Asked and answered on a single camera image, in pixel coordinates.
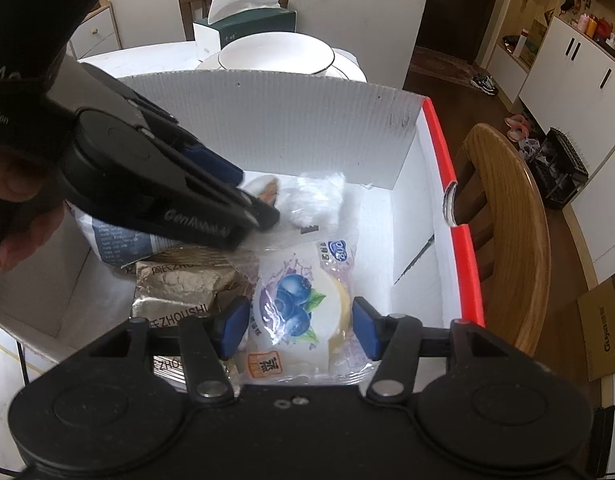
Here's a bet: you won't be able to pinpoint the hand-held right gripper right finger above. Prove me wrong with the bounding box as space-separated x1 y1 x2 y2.
352 297 531 403

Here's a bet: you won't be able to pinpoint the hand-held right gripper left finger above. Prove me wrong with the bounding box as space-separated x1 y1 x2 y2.
68 296 252 403

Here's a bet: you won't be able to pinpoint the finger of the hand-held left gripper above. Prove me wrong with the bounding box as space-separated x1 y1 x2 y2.
142 160 281 252
138 105 246 187

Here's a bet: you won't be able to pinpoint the gold foil snack packet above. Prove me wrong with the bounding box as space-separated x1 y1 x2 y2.
132 255 259 392

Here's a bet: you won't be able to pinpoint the blueberry pastry packet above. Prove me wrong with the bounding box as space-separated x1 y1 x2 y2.
245 240 384 387

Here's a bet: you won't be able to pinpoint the red cardboard box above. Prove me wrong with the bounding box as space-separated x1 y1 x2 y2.
0 71 487 367

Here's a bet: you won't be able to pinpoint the dark blue white pouch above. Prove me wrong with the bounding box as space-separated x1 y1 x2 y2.
75 205 188 269

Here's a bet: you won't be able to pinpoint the white plastic bag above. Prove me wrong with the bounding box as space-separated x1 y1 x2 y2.
282 172 349 229

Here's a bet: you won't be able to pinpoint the person's left hand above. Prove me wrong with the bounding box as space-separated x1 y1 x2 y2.
0 142 67 275

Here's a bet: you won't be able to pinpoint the white wooden sideboard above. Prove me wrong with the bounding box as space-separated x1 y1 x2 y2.
68 0 121 59

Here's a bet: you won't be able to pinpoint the dark green tissue box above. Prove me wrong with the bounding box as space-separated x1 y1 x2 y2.
192 0 297 59

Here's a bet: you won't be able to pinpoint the wooden slatted chair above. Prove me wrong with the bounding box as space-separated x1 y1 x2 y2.
178 0 290 42

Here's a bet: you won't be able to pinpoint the wooden curved-back chair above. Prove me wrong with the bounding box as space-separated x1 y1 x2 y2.
452 123 551 357

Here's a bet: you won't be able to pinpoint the brown cardboard carton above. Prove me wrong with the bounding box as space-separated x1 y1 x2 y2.
577 267 615 383

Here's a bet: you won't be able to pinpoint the pink slippers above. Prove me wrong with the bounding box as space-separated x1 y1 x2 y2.
505 114 531 141

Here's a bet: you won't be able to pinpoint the black plastic crate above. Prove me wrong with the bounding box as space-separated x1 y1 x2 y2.
530 127 590 210

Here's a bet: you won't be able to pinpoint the pair of sneakers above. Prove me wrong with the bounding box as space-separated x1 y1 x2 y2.
470 72 499 95

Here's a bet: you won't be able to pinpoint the dark wooden door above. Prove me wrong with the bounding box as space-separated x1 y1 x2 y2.
415 0 509 67

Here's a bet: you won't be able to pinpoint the white wall cabinets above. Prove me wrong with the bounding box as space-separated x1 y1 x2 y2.
495 0 615 281

